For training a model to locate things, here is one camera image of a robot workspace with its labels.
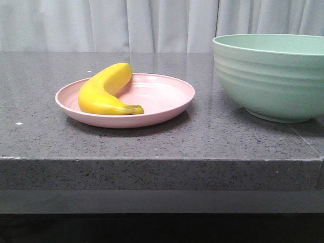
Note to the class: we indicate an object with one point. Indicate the yellow banana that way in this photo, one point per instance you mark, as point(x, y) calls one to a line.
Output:
point(97, 95)

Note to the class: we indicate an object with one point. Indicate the pink plate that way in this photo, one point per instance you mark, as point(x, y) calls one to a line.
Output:
point(162, 98)

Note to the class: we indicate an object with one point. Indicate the green bowl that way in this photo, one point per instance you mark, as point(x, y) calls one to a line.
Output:
point(276, 77)

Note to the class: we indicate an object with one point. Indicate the white curtain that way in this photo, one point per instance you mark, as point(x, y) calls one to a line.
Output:
point(147, 26)

